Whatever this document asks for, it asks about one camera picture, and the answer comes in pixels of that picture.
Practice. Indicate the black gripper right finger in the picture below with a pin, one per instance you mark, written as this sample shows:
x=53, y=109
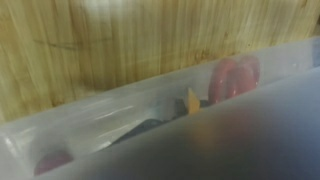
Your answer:
x=205, y=103

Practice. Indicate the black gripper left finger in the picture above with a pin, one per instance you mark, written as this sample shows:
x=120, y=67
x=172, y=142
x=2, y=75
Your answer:
x=146, y=127

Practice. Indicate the small yellow block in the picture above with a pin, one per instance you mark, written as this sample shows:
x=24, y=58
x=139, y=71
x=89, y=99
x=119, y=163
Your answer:
x=193, y=103

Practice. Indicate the clear plastic storage bin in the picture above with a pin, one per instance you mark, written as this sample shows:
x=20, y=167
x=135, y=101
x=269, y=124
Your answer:
x=100, y=113

